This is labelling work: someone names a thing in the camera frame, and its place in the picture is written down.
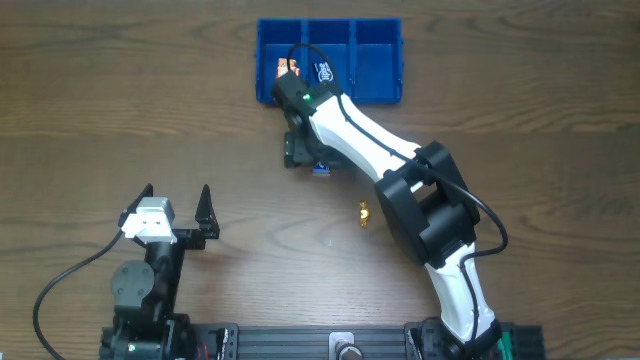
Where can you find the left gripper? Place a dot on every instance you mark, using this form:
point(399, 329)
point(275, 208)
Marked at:
point(190, 239)

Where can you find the blue candy pack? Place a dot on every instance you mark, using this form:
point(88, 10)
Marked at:
point(321, 171)
point(324, 71)

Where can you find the gold candy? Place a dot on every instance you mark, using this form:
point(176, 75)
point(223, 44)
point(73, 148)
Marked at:
point(364, 214)

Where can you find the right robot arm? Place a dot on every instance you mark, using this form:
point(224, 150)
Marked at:
point(360, 140)

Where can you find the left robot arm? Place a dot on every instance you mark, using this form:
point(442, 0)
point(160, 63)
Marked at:
point(150, 285)

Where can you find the orange candy box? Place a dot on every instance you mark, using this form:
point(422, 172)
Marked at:
point(286, 65)

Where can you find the blue tray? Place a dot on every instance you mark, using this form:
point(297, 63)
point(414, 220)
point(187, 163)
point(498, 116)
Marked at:
point(375, 60)

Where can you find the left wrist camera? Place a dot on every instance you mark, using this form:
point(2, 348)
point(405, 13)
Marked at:
point(150, 220)

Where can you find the mounting rail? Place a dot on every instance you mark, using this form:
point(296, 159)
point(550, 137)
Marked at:
point(290, 342)

